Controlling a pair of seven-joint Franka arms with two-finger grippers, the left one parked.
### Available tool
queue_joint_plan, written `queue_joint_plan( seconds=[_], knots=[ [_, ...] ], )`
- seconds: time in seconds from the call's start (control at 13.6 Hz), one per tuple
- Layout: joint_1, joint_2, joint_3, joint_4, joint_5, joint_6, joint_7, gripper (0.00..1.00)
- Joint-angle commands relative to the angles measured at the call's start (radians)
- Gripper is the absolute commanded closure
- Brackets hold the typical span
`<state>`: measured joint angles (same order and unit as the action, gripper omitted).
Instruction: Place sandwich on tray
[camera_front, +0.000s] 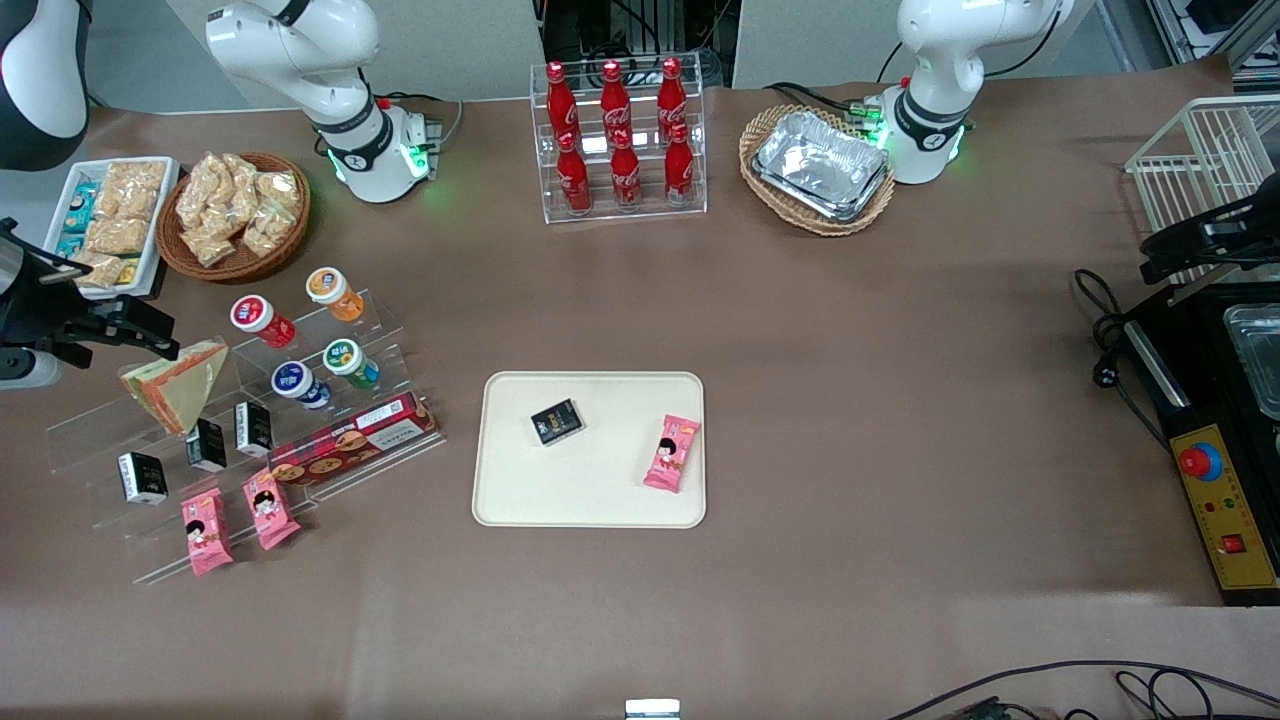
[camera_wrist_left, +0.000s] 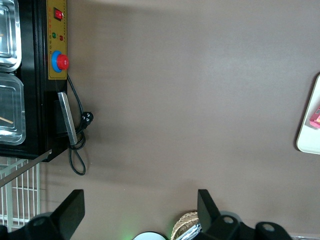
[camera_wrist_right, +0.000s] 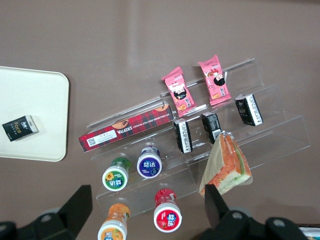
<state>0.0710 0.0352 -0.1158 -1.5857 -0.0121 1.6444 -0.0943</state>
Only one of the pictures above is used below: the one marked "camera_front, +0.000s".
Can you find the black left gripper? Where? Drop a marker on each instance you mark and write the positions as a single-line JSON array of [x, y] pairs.
[[1250, 217]]

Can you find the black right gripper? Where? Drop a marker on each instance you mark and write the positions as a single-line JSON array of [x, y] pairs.
[[38, 312]]

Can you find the triangular sandwich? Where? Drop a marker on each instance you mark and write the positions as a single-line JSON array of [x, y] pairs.
[[185, 395]]

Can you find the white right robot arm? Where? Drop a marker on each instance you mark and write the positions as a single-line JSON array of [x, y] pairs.
[[335, 70]]

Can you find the metal tray in machine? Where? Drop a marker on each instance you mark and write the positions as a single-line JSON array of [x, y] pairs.
[[1260, 355]]

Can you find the beige plastic tray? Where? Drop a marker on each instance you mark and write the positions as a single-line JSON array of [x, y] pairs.
[[610, 490]]

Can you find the small yellow snack packet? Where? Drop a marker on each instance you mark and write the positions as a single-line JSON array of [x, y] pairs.
[[128, 272]]

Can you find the rice crisp packet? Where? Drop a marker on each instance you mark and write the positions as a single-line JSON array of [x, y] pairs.
[[118, 236], [135, 188], [100, 268]]

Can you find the clear crispy snack packet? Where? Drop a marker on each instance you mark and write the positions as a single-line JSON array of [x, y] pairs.
[[243, 195], [278, 192], [200, 200], [266, 232], [208, 245]]

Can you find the clear acrylic stepped stand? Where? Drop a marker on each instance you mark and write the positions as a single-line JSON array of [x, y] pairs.
[[120, 440]]

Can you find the red gum bottle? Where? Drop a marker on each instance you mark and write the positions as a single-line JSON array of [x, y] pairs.
[[258, 318]]

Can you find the small blue snack packet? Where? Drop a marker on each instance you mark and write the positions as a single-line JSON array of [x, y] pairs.
[[80, 208], [68, 246]]

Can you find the small black carton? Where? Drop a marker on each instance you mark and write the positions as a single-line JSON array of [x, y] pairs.
[[143, 478], [206, 445], [254, 429], [556, 422]]

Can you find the white rectangular dish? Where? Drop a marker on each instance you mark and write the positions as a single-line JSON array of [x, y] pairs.
[[165, 200]]

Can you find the blue gum bottle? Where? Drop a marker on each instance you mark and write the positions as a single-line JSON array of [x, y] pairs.
[[298, 383]]

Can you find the brown round wicker basket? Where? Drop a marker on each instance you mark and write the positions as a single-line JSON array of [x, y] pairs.
[[290, 240]]

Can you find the orange gum bottle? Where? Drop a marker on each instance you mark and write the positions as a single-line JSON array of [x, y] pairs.
[[332, 290]]

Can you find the green gum bottle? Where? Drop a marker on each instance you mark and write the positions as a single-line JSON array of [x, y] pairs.
[[348, 360]]

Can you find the red emergency stop button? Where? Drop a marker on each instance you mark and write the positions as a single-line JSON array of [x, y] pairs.
[[1200, 461]]

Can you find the pink cartoon snack packet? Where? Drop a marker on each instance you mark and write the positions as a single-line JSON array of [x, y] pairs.
[[671, 455], [207, 532], [270, 510]]

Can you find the red tartan shortbread box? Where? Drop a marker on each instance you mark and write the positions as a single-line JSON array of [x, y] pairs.
[[350, 440]]

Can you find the black sealing machine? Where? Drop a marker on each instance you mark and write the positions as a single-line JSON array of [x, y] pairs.
[[1230, 540]]

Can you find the white connector block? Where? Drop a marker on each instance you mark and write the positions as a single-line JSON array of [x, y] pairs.
[[425, 135]]

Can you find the aluminium foil container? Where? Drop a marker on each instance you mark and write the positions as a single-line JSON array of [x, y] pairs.
[[820, 160]]

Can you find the light oval wicker basket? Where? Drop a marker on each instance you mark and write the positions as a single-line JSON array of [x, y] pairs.
[[760, 125]]

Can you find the red cola bottle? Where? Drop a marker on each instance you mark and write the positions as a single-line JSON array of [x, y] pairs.
[[615, 100], [574, 180], [679, 170], [671, 95], [561, 100], [626, 175]]

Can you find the clear acrylic bottle rack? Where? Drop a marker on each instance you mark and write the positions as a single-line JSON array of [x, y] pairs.
[[620, 215]]

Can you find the black equipment rack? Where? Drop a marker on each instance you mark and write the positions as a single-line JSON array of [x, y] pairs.
[[640, 30]]

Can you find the metal shelf frame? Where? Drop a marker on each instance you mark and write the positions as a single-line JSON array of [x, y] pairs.
[[1215, 25]]

